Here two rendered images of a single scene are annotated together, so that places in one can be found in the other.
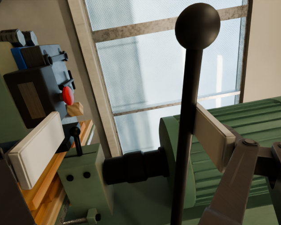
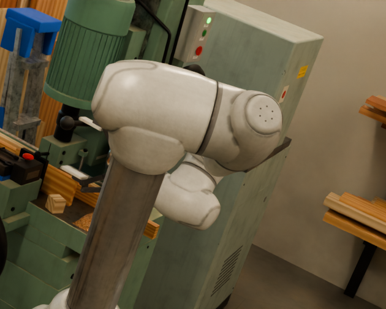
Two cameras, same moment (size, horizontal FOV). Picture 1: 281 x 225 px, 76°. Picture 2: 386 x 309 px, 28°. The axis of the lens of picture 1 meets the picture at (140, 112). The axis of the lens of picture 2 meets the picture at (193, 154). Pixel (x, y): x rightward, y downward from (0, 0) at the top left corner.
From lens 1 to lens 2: 1.85 m
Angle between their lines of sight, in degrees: 50
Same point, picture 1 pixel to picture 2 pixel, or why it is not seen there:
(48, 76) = (24, 165)
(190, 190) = not seen: hidden behind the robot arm
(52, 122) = (67, 168)
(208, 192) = not seen: hidden behind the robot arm
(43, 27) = not seen: outside the picture
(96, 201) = (76, 149)
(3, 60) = (11, 184)
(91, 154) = (51, 146)
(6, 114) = (31, 187)
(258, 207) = (125, 56)
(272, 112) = (83, 38)
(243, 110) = (73, 51)
